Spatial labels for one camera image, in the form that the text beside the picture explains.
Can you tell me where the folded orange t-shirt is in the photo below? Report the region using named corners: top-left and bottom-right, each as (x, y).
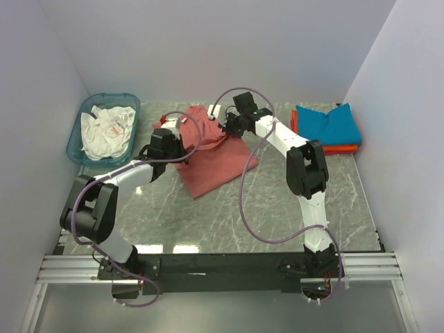
top-left (291, 109), bottom-right (358, 155)

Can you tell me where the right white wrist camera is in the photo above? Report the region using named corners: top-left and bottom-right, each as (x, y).
top-left (207, 104), bottom-right (224, 123)

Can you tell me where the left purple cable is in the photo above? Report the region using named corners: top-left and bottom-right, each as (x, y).
top-left (69, 110), bottom-right (202, 308)

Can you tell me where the folded blue t-shirt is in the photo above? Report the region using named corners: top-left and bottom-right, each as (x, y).
top-left (296, 103), bottom-right (361, 146)

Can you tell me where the black base beam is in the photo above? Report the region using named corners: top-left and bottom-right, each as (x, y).
top-left (96, 251), bottom-right (348, 299)

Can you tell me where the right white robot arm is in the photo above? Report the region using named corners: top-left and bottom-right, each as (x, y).
top-left (208, 90), bottom-right (338, 277)

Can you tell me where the aluminium frame rail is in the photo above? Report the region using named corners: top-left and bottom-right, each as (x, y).
top-left (19, 232), bottom-right (115, 333)

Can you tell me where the crumpled white t-shirt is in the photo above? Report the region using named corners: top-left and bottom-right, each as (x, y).
top-left (80, 105), bottom-right (136, 161)

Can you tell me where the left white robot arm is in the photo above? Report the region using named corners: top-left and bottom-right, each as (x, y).
top-left (60, 128), bottom-right (187, 279)

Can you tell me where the dusty red t-shirt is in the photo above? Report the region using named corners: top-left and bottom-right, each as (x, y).
top-left (169, 105), bottom-right (259, 200)

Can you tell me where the teal plastic bin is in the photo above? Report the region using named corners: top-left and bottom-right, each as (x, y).
top-left (66, 93), bottom-right (140, 168)

